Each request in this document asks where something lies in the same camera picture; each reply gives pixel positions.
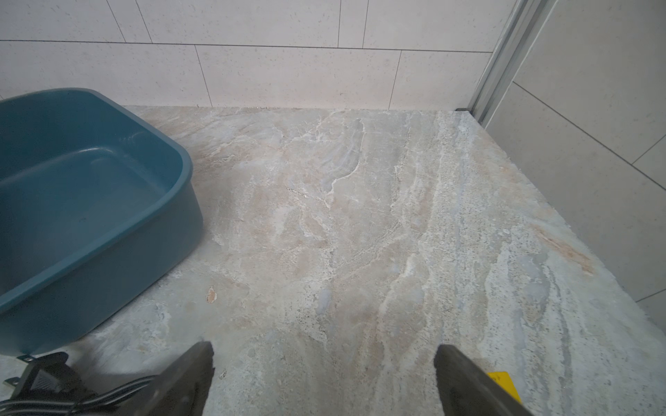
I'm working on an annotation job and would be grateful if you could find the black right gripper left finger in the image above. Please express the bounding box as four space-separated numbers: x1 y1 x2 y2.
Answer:
116 341 215 416

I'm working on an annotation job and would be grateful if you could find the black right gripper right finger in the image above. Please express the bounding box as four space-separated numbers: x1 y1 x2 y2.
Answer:
434 344 532 416

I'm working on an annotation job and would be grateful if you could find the teal plastic storage box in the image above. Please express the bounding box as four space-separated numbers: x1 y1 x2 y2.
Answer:
1 88 203 356

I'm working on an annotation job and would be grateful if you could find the yellow plastic scraper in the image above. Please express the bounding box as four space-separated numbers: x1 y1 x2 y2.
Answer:
487 372 521 403

